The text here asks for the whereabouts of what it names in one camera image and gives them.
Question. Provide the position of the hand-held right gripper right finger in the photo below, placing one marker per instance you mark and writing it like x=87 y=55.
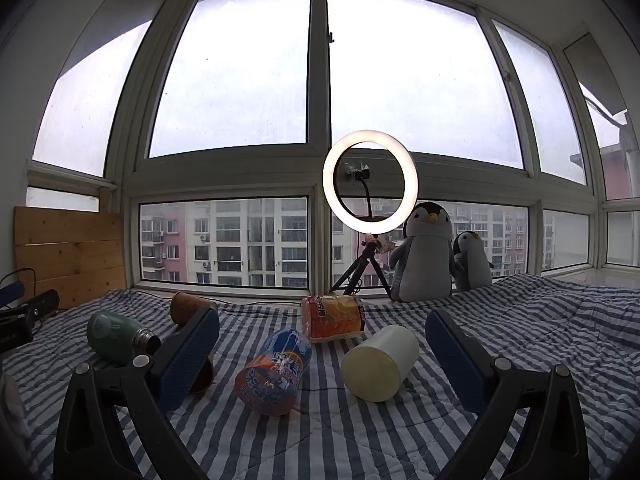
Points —
x=457 y=360

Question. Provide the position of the black tripod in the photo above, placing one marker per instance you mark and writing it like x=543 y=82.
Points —
x=369 y=265

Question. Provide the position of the wooden board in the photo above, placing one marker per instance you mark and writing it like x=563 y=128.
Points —
x=70 y=255

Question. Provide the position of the white framed window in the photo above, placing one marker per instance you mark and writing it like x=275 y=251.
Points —
x=320 y=125

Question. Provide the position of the cream white cup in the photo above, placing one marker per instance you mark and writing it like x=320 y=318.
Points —
x=377 y=365

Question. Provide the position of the large penguin plush toy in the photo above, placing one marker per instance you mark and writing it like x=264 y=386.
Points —
x=422 y=260

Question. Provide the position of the green thermos bottle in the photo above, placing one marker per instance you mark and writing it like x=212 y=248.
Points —
x=112 y=337

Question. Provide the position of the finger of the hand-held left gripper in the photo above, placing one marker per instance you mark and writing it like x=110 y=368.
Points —
x=45 y=305
x=11 y=295

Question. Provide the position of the phone holder on gooseneck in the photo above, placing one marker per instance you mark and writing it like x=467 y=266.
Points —
x=362 y=180

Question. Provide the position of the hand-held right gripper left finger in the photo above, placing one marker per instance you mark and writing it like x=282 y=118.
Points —
x=186 y=355

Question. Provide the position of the brown paper cup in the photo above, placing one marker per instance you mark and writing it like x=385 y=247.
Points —
x=206 y=377
x=187 y=307

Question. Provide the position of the small penguin plush toy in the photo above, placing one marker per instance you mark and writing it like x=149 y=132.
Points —
x=472 y=265

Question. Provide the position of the orange and blue printed cup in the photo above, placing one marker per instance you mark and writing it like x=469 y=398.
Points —
x=272 y=375

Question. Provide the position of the blue striped blanket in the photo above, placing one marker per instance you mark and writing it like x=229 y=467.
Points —
x=350 y=440

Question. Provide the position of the orange snack packet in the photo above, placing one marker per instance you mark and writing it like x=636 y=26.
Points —
x=332 y=317

